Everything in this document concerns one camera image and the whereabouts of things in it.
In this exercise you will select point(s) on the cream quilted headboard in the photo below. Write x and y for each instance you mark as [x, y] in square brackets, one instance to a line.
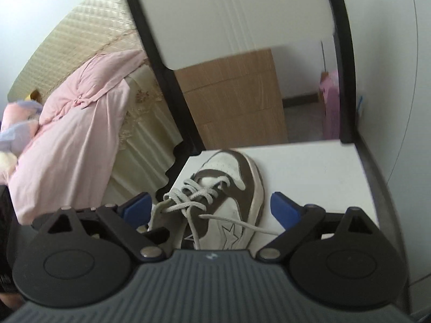
[77, 30]

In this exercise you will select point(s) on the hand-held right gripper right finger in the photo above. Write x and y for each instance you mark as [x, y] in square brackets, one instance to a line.
[284, 210]

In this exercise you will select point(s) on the cream bed skirt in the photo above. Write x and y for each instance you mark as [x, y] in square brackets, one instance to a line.
[144, 134]

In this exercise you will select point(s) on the pink cardboard box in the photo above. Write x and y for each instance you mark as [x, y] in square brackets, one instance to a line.
[330, 107]

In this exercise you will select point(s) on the white shoelace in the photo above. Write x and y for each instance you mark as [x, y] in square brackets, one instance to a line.
[192, 195]

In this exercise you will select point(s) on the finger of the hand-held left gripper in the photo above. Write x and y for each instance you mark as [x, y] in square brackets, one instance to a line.
[158, 235]

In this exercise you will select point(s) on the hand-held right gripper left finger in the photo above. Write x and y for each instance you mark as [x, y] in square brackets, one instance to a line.
[136, 208]

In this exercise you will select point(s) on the wooden nightstand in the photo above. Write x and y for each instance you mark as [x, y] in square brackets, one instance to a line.
[235, 101]

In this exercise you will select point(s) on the white and brown shoe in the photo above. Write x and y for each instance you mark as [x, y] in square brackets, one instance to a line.
[242, 181]

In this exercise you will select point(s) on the white chair with black frame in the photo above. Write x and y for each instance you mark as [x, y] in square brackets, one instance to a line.
[303, 175]

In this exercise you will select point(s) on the pink bed sheet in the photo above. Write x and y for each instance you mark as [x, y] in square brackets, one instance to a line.
[67, 158]

